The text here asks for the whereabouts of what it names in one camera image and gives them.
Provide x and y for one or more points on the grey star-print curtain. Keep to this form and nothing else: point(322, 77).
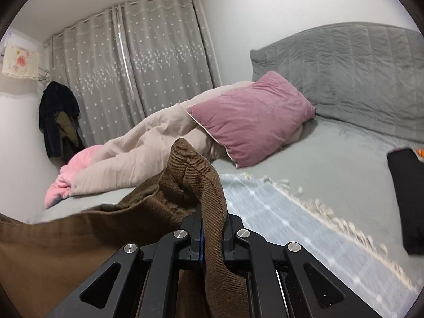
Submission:
point(96, 73)
point(165, 46)

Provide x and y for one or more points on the pink pillow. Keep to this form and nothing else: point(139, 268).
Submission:
point(255, 119)

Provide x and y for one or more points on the light blue fringed blanket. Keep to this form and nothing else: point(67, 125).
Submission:
point(285, 218)

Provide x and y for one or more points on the dark hanging coat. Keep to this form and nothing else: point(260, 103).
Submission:
point(53, 116)

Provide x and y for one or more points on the brown coat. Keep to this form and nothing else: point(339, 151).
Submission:
point(66, 255)

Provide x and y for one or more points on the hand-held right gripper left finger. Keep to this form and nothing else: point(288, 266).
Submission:
point(198, 245)

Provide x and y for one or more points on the bed with grey sheet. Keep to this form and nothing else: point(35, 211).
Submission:
point(347, 159)

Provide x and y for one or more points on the grey quilted headboard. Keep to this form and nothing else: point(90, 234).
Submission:
point(357, 73)

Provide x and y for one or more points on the black folded garment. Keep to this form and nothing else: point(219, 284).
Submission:
point(407, 198)

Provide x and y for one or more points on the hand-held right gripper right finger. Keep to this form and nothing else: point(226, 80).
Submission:
point(232, 238)

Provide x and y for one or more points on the pink quilt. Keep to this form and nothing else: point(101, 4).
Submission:
point(76, 169)

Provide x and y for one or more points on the white air conditioner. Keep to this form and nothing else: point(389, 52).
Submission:
point(6, 43)

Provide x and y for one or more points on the olive hanging jacket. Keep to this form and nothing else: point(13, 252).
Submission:
point(68, 126)

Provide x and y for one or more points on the cream printed cloth cover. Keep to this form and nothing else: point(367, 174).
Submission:
point(20, 61)

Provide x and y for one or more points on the beige quilt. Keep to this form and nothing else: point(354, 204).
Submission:
point(149, 139)

